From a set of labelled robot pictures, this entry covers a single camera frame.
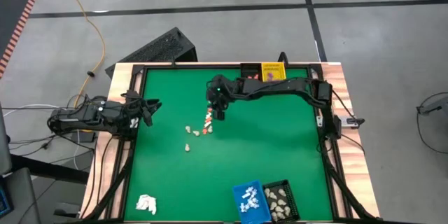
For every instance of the black orange striped floor mat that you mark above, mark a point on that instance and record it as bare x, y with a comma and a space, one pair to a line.
10, 17

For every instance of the black floor beam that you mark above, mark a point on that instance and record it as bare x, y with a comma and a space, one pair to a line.
45, 169

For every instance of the beige plastic skull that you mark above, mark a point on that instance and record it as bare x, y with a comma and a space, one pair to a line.
281, 215
267, 192
188, 129
279, 209
210, 129
196, 133
282, 192
273, 205
187, 148
274, 216
287, 211
273, 196
281, 202

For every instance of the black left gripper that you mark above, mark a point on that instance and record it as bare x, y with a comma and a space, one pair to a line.
133, 106

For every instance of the grey monitor panel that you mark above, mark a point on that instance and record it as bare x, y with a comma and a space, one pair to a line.
4, 147

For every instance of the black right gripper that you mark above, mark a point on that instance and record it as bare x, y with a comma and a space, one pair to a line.
222, 91

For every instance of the silver metal bracket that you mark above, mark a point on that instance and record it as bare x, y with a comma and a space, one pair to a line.
351, 122

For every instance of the blue plastic basket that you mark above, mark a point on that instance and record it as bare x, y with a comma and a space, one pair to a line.
260, 197

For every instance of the black plastic basket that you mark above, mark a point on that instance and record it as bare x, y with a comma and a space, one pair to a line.
294, 196
246, 70

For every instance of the black curved clamp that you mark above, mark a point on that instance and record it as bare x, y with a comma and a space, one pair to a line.
283, 57

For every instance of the crumpled white paper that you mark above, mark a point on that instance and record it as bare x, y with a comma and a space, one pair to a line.
147, 203

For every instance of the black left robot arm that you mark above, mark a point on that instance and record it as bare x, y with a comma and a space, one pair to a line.
87, 117

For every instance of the green table mat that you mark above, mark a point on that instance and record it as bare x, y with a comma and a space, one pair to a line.
175, 182

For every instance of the purple plastic spider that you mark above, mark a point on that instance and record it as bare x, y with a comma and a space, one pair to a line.
270, 75

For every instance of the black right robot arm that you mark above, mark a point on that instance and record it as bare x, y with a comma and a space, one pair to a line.
280, 85

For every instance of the yellow plastic basket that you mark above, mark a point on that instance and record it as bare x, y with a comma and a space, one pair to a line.
278, 70

